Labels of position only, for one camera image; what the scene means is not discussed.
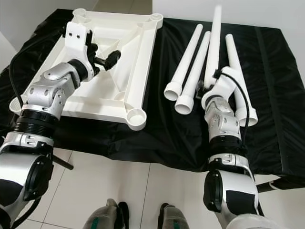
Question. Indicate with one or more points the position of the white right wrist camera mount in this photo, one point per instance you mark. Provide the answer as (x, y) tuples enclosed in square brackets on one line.
[(226, 86)]

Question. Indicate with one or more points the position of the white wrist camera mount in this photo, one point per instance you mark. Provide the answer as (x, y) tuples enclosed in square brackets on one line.
[(226, 86), (78, 33)]

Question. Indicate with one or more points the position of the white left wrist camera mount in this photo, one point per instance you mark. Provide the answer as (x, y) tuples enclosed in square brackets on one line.
[(78, 33)]

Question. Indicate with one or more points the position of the robot right leg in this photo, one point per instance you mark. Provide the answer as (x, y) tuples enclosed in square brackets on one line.
[(174, 217)]

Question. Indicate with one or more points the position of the black table cloth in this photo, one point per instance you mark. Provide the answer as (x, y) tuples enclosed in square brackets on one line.
[(171, 138)]

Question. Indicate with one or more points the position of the white plastic table leg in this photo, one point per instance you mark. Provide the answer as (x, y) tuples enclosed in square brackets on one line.
[(188, 55), (233, 52), (198, 64), (215, 38)]

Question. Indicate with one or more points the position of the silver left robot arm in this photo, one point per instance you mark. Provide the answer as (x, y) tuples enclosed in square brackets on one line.
[(57, 90)]

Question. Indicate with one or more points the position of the white plastic table top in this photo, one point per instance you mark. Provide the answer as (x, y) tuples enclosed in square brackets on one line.
[(124, 86)]

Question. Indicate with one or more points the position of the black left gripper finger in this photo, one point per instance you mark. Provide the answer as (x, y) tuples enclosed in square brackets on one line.
[(114, 56)]

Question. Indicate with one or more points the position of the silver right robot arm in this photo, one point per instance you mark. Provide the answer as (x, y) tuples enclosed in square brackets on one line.
[(224, 124)]

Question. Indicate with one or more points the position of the black metal table leg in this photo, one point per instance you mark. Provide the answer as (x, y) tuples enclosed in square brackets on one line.
[(269, 183), (64, 162)]

